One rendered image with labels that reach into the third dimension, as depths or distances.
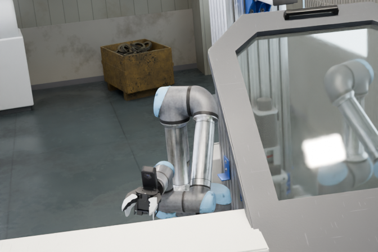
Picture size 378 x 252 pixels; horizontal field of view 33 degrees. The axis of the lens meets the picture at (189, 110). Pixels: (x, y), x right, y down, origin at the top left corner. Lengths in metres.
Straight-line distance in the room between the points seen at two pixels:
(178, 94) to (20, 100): 6.15
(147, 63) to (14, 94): 1.72
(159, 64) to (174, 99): 5.97
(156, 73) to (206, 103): 6.01
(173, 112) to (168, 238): 0.86
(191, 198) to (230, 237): 0.67
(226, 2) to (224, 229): 1.11
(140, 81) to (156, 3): 1.59
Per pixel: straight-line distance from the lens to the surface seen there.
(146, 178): 2.07
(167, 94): 2.39
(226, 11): 2.49
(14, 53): 8.30
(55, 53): 9.39
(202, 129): 2.32
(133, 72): 8.22
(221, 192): 2.51
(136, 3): 9.40
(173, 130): 2.43
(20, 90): 8.40
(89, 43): 9.39
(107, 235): 1.66
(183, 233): 1.63
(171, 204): 2.26
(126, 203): 2.02
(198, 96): 2.36
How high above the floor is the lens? 2.32
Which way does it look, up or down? 18 degrees down
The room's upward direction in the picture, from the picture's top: 5 degrees counter-clockwise
